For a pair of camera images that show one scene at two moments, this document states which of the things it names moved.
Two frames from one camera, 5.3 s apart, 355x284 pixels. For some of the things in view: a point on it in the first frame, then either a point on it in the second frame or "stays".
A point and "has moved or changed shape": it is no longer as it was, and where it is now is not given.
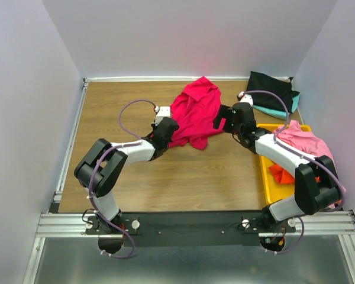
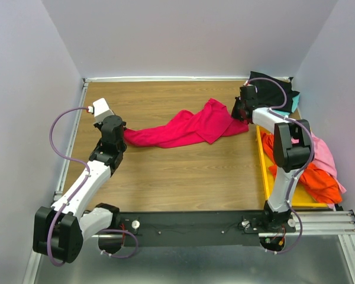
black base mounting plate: x=187 y=229 stays
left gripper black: x=155 y=127 to x=98 y=125
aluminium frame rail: x=61 y=223 stays
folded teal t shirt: x=278 y=114 stays
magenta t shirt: x=194 y=110 has moved or changed shape
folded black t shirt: x=258 y=81 stays
